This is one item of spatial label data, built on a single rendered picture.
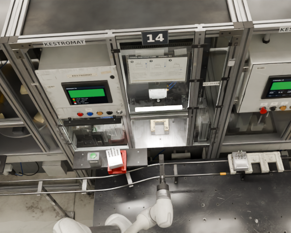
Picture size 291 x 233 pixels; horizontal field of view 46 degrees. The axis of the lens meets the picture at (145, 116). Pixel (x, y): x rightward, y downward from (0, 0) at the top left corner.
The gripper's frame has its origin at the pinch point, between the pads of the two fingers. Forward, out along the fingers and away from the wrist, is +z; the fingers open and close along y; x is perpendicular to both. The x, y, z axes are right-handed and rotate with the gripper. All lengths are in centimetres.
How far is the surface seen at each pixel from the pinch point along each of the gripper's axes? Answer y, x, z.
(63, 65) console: 69, 48, 24
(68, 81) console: 61, 47, 20
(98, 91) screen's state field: 54, 32, 18
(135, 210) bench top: -44, 21, -18
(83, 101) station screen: 45, 43, 18
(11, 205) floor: -112, 146, 14
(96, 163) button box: -15.6, 45.4, 8.0
